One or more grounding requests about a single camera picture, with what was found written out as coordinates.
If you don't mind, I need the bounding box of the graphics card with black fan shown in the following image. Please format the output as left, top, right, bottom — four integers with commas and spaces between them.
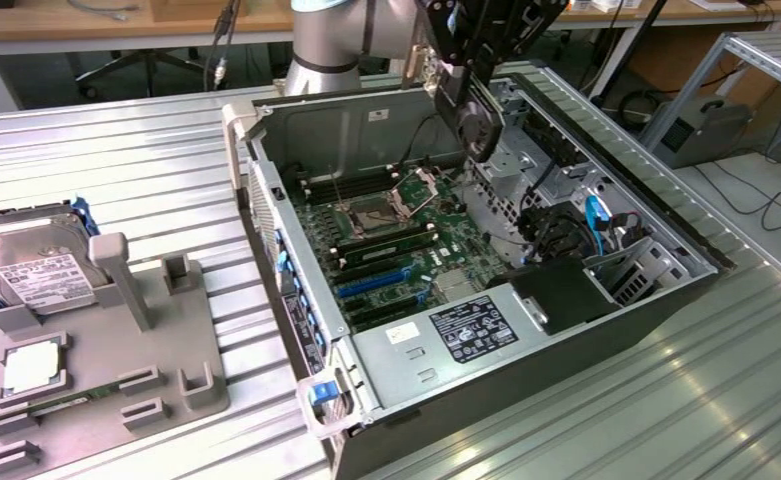
400, 43, 506, 165

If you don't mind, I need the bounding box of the small white box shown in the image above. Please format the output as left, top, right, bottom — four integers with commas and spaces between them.
572, 0, 639, 14

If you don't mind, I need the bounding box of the black RAM slot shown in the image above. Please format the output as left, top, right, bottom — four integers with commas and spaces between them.
331, 232, 438, 258
299, 168, 396, 188
327, 224, 432, 249
328, 228, 435, 253
303, 177, 402, 197
298, 164, 395, 184
302, 172, 399, 192

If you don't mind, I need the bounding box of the silver socket cover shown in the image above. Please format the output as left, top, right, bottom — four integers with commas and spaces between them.
391, 168, 446, 212

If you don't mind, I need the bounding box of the grey computer tower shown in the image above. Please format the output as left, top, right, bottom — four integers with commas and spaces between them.
639, 94, 758, 170

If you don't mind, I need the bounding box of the thin metal locking lever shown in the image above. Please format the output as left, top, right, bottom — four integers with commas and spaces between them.
327, 163, 351, 210

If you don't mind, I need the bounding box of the aluminium slat rack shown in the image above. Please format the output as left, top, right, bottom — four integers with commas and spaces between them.
635, 29, 781, 161

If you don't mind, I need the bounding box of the silver perforated drive cage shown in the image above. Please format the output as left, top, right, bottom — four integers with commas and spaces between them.
463, 124, 546, 251

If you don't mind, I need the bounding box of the CPU socket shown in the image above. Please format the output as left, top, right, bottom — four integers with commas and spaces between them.
343, 200, 399, 237

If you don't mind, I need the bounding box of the green motherboard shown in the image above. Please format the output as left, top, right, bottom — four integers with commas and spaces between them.
288, 159, 518, 334

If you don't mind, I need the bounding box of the installed green RAM stick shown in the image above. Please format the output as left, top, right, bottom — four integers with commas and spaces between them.
343, 237, 432, 267

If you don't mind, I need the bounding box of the black office chair base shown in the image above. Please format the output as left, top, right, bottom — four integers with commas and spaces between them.
72, 47, 228, 99

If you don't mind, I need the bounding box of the long black expansion slot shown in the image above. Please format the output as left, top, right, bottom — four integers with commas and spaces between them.
332, 258, 410, 282

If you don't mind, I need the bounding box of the silver chipset heatsink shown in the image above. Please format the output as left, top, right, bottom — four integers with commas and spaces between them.
432, 273, 482, 301

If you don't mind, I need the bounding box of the silver disk bay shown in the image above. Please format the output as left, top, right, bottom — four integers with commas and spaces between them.
579, 237, 686, 307

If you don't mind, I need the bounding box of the silver power supply with label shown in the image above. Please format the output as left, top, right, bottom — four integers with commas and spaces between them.
348, 291, 551, 409

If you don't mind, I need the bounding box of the open black PC case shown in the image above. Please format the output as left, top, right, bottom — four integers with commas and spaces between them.
220, 71, 738, 480

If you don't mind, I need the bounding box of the silver hard disk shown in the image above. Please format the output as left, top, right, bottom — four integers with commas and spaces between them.
0, 213, 97, 317

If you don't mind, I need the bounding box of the grey parts rack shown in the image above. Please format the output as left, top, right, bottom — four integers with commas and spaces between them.
0, 232, 232, 479

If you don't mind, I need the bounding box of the silver CPU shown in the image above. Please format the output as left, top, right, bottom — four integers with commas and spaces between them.
0, 343, 65, 394

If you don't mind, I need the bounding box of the loose green RAM stick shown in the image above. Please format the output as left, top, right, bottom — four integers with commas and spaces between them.
28, 382, 124, 417

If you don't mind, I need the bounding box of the black looped wire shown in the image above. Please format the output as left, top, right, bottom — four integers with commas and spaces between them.
395, 115, 446, 167

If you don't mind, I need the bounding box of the thin grey hanging cable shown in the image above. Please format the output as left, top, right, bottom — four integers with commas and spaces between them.
209, 0, 243, 87

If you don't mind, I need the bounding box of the blue flat wire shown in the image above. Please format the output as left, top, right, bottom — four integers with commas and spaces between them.
582, 194, 612, 259

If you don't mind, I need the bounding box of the black wire bundle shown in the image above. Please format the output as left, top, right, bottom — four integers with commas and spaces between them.
516, 204, 598, 264

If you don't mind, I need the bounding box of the wooden desk with white frame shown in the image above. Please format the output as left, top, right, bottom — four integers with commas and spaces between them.
0, 0, 781, 114

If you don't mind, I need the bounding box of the grey cable on desk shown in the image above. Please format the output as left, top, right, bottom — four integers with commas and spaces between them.
67, 0, 141, 22

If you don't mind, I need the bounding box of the black plastic duct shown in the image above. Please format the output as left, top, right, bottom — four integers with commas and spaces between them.
486, 259, 616, 337

